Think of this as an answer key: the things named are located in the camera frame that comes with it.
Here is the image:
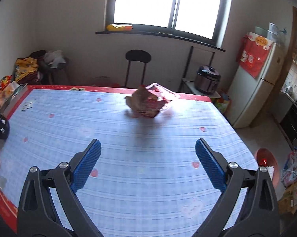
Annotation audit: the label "bags of goods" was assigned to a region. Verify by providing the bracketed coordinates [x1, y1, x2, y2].
[281, 150, 297, 188]

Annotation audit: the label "brown plastic bin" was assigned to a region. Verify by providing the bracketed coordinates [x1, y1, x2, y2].
[255, 148, 279, 187]

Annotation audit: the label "white box stack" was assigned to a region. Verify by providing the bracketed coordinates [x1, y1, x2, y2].
[268, 23, 279, 40]

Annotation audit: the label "orange snack packets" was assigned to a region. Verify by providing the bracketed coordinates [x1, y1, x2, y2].
[0, 75, 15, 94]

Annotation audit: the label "window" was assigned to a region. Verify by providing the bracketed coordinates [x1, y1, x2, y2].
[105, 0, 234, 47]

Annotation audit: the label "green printed bag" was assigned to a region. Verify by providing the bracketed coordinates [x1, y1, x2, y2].
[210, 92, 232, 114]

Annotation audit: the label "crumpled clear bag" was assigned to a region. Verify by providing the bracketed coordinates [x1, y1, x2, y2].
[277, 27, 287, 45]

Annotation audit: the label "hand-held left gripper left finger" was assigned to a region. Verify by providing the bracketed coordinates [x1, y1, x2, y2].
[17, 139, 103, 237]

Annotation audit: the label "pressure cooker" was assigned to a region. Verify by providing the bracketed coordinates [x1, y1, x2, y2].
[194, 65, 221, 95]

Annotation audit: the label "red snack bag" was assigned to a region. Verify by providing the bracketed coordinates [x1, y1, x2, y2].
[125, 85, 164, 118]

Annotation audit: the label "dark red bag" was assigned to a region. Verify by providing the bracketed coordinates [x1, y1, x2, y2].
[30, 50, 49, 84]

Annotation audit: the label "white plastic bag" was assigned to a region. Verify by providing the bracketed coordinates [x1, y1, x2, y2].
[43, 50, 66, 68]

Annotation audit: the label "red round rack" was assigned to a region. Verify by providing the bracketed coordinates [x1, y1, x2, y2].
[91, 76, 120, 87]

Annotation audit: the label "yellow snack packet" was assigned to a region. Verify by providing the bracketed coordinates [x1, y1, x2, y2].
[106, 24, 133, 32]

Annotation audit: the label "black oven stove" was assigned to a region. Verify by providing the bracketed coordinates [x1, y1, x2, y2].
[279, 86, 297, 141]

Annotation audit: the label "grey kitchen cabinet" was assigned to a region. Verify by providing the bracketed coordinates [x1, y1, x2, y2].
[270, 92, 292, 124]

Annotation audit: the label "pile of yellow snack packets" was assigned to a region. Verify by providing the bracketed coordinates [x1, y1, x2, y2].
[14, 57, 39, 84]

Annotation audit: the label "red printed table mat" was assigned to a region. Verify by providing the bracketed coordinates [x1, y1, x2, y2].
[0, 85, 212, 230]

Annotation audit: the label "black metal frame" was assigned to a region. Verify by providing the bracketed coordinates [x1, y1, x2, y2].
[179, 46, 216, 92]

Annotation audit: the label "white fridge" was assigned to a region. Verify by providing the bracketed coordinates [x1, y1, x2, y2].
[229, 32, 286, 129]

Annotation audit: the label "black device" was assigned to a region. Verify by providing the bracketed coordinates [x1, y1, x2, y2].
[0, 104, 10, 141]

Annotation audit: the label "blue plaid tablecloth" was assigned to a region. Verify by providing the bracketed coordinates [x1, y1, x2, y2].
[0, 89, 259, 237]

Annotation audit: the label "black chair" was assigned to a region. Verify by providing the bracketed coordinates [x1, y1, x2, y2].
[125, 50, 152, 88]

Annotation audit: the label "clear wrapper with red print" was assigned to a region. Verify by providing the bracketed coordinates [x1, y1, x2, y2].
[145, 83, 176, 111]

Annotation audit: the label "dark stool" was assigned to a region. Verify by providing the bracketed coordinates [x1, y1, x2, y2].
[47, 59, 70, 84]

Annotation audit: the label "cardboard box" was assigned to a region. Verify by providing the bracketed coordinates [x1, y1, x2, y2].
[277, 185, 297, 215]

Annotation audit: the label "grey box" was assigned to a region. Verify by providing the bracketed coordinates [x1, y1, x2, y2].
[0, 83, 28, 119]

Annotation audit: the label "small white table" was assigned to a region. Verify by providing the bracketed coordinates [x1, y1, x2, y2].
[182, 78, 222, 99]

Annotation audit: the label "wooden door frame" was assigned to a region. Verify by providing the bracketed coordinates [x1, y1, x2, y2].
[250, 6, 297, 127]

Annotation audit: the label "dark window sill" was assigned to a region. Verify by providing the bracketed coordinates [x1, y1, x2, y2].
[95, 30, 225, 52]

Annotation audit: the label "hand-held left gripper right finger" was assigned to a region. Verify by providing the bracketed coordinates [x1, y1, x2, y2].
[194, 138, 280, 237]

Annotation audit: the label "red fridge cloth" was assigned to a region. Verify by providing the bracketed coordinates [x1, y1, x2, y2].
[236, 35, 274, 79]

